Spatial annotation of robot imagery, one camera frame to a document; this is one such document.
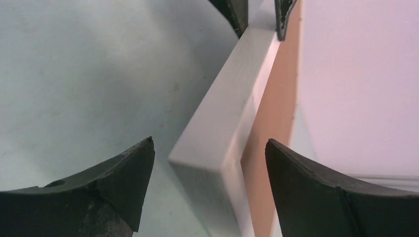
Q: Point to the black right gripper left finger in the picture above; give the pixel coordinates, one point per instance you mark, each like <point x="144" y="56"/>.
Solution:
<point x="104" y="200"/>

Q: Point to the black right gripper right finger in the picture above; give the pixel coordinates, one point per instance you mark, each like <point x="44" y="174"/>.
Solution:
<point x="313" y="200"/>

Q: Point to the white picture frame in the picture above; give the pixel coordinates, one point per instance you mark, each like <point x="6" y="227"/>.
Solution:
<point x="207" y="156"/>

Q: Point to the brown backing board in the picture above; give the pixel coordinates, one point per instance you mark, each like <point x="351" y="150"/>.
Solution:
<point x="274" y="119"/>

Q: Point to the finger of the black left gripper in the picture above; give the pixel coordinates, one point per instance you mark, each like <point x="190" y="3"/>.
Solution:
<point x="236" y="12"/>
<point x="283" y="10"/>

